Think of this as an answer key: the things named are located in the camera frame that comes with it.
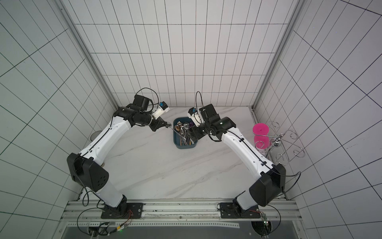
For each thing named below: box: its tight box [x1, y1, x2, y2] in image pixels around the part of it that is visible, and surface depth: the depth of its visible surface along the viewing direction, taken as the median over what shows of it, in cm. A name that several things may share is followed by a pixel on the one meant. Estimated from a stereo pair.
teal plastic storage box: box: [173, 117, 198, 149], surface depth 100 cm
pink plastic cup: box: [252, 122, 270, 150], surface depth 74 cm
